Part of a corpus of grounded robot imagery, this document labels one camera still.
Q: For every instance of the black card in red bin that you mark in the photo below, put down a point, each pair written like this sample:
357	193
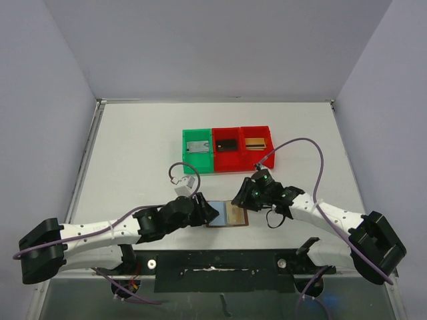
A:
225	145

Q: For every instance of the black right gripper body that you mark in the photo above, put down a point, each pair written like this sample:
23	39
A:
250	193

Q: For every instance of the aluminium front frame rail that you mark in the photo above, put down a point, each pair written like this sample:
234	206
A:
45	263

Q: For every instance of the silver card in green bin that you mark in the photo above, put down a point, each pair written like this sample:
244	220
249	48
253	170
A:
198	146

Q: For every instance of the aluminium frame rail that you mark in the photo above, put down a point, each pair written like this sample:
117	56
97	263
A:
95	123
45	263

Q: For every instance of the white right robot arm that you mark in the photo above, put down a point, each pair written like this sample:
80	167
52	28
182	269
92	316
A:
372	246

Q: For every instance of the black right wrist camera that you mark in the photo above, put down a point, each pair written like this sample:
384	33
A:
263	178

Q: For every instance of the aluminium left frame rail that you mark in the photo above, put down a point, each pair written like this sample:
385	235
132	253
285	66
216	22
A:
95	123

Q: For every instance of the gold card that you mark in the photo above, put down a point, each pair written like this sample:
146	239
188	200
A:
253	143
235	215

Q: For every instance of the red plastic bin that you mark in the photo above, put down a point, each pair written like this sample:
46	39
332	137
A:
250	157
227	161

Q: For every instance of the green plastic bin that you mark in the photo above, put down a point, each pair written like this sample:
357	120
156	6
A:
203	162

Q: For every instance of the red plastic bin middle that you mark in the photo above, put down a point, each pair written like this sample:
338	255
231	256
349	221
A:
227	161

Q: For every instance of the gold card in red bin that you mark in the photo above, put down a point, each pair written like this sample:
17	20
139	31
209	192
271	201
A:
253	143

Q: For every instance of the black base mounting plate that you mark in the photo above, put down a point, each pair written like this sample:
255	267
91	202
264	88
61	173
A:
220	271

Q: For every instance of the red plastic bin right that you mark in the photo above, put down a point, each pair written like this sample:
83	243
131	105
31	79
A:
250	157

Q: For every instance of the brown leather card holder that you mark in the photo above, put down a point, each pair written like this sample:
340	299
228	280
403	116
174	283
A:
221	220

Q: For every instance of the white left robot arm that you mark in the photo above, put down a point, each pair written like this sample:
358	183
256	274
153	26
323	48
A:
83	237

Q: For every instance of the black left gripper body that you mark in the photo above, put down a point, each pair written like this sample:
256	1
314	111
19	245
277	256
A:
197	217

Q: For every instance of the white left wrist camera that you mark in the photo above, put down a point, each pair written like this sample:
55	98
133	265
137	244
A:
184	186

